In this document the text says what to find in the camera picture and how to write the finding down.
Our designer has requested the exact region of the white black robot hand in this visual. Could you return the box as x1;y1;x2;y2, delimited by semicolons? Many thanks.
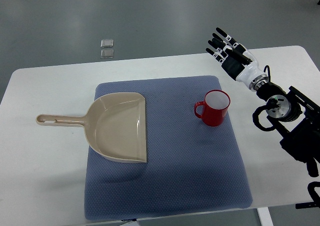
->
206;28;270;91

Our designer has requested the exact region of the red mug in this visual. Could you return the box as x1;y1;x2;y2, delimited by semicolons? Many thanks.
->
193;90;231;127

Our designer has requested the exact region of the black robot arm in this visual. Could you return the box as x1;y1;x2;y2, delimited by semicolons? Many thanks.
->
252;66;320;177

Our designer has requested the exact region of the beige plastic dustpan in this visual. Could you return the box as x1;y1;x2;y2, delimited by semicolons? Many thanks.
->
36;92;147;163

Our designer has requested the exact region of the upper metal floor plate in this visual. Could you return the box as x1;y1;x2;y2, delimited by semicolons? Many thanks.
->
100;39;114;48

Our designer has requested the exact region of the white table leg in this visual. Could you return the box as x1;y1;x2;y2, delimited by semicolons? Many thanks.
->
257;207;274;226

